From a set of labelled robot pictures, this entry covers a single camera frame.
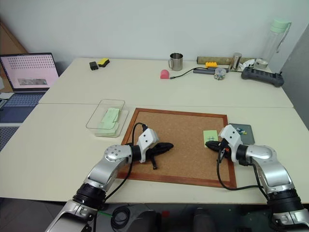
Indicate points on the grey USB hub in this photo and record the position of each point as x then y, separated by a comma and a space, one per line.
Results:
204, 70

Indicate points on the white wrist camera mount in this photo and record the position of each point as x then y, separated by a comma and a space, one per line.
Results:
147, 137
232, 137

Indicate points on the clear bottle with green lid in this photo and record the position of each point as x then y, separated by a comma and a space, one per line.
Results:
274, 41

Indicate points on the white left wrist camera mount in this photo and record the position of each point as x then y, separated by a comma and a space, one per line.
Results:
147, 137

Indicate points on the yellow and black eraser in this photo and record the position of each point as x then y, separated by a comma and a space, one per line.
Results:
103, 62

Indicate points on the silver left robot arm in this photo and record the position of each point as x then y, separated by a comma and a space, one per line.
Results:
106, 166

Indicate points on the pink rounded object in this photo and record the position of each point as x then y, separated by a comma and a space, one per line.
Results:
165, 75

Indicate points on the grey flat tray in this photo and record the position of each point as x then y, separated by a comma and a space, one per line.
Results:
248, 137

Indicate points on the clear plastic box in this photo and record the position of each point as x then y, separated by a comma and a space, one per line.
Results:
106, 120

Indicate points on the round clear pushpin jar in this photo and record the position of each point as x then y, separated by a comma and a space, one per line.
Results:
220, 74

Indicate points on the long brown wooden strip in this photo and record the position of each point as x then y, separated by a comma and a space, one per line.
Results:
217, 60

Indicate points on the perforated dark mat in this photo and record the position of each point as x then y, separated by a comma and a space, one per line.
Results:
7, 137

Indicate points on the grey partition panel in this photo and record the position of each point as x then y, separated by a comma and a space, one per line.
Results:
297, 72

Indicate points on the stainless steel mug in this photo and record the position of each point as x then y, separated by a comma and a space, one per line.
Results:
176, 62

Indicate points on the green sticky note with drawing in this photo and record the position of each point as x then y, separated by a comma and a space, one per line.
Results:
209, 135

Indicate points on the shiny metal cylinder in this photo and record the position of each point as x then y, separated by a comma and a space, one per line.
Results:
236, 61

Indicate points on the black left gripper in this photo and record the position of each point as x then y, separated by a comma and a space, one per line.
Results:
152, 150

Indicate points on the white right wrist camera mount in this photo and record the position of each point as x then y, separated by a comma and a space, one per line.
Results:
232, 137

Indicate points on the yellow toy brick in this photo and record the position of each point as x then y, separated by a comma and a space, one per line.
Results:
211, 64

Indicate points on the black rectangular eraser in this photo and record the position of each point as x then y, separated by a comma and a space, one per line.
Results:
93, 65

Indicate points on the black handheld controller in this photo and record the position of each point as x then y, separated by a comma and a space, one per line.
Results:
262, 76

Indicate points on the stack of green notes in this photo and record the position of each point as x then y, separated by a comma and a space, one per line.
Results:
109, 119

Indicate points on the wood-framed cork board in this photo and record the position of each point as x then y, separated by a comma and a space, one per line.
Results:
183, 125

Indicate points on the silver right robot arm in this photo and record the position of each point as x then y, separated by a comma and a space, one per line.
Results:
270, 169

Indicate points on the open laptop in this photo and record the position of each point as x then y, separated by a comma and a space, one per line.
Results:
26, 72

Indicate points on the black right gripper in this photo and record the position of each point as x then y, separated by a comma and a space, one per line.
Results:
225, 148

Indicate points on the silver tape roll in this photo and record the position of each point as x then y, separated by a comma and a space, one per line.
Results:
261, 64

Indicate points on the brown wooden board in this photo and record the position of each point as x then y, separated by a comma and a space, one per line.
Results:
12, 41

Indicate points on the white tape dispenser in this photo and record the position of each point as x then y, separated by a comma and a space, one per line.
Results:
247, 64

